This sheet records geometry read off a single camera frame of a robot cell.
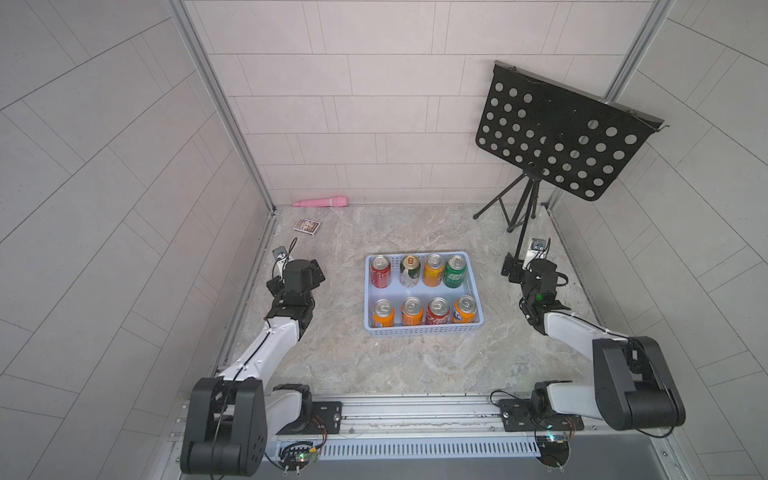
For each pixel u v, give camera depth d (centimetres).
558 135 74
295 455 69
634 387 42
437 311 79
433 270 89
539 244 75
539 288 67
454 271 88
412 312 79
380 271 88
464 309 79
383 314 78
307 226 108
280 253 70
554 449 68
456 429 71
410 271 87
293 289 63
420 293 97
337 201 116
